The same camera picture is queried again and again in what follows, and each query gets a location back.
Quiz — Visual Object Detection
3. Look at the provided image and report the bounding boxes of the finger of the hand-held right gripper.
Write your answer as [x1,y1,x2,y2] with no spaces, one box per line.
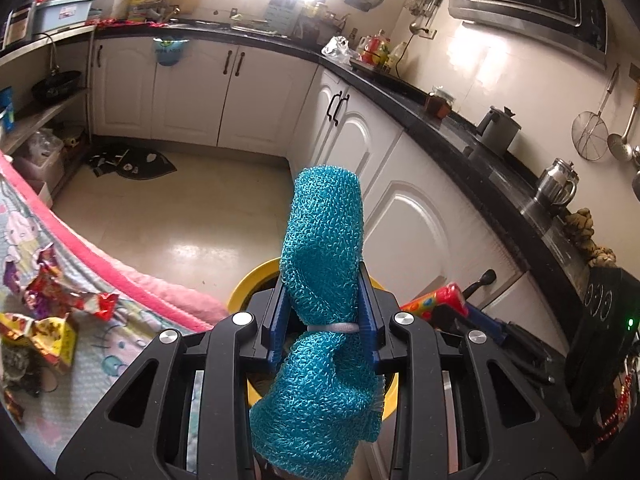
[431,304,474,334]
[465,307,557,387]

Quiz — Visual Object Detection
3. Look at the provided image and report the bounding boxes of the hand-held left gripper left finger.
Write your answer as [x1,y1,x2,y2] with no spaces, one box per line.
[55,279,302,480]

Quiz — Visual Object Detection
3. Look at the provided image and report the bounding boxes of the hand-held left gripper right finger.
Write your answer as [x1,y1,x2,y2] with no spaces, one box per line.
[357,265,587,480]

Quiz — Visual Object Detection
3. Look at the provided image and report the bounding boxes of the red dotted candy wrapper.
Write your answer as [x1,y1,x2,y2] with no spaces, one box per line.
[399,282,469,319]

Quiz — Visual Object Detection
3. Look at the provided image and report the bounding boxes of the yellow rimmed waste bin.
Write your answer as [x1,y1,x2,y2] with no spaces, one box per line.
[227,258,401,419]

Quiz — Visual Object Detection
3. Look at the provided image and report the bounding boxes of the teal mesh scrubber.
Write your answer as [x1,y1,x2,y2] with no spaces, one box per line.
[248,164,387,479]

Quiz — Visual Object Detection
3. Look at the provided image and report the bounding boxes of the pile of snack wrappers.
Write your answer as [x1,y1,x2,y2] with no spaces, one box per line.
[0,242,120,427]

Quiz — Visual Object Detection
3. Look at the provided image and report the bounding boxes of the pink fleece blanket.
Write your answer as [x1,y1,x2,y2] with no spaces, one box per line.
[0,152,232,334]

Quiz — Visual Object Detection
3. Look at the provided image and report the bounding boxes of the ginger root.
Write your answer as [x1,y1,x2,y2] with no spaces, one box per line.
[564,207,617,267]

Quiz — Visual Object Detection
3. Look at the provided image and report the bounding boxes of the shiny steel kettle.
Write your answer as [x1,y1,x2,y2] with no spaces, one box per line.
[537,158,580,207]

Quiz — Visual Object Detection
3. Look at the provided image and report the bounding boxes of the cartoon printed blanket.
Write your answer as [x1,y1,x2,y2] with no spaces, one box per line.
[0,160,202,461]

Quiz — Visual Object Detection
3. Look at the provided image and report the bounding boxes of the dark grey kettle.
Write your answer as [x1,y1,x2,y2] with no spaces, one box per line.
[474,105,522,154]

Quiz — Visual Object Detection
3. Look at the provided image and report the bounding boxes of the dark floor mat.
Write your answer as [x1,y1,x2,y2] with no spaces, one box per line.
[89,145,179,182]

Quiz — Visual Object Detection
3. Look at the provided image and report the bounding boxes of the steel ladle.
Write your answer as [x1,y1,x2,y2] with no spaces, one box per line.
[607,85,640,163]

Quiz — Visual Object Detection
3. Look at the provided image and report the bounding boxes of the glass jar dark contents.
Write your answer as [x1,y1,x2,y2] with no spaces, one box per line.
[424,85,456,119]

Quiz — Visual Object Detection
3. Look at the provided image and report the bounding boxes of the cluster of condiment bottles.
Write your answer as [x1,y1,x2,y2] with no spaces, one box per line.
[357,29,409,69]

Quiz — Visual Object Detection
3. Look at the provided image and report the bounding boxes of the clear plastic bag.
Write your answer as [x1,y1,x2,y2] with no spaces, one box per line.
[320,35,362,65]

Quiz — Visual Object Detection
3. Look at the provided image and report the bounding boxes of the clear plastic container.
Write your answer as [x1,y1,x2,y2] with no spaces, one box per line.
[12,129,67,197]

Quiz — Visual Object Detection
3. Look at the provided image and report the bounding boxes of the teal hanging cabinet bin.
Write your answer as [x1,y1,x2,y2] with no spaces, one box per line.
[152,35,189,67]

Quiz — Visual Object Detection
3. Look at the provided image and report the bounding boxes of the teal drawer organiser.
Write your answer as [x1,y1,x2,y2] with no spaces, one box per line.
[264,0,304,29]

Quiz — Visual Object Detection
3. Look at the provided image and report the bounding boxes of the hanging kitchen utensils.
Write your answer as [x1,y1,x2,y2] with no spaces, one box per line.
[404,0,446,37]

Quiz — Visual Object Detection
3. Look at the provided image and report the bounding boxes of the black wok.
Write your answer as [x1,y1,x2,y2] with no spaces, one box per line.
[32,70,82,102]

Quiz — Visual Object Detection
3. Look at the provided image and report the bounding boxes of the blue packet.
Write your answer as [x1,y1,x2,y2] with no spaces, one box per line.
[0,87,15,134]

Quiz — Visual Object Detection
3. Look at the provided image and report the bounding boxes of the steel shelf table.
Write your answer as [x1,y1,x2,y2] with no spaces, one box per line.
[0,25,99,202]

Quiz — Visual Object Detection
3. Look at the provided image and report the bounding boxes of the grey blue plastic basin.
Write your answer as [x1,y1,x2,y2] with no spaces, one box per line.
[32,0,97,42]

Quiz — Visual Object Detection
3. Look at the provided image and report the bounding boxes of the black cabinet door handle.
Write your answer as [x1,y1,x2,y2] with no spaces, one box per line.
[460,268,497,307]

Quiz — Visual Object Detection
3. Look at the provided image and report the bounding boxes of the red beaded string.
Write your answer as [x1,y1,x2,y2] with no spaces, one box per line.
[594,354,637,442]

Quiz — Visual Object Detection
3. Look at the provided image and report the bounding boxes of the wire mesh strainer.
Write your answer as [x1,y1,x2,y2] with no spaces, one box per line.
[571,64,621,162]

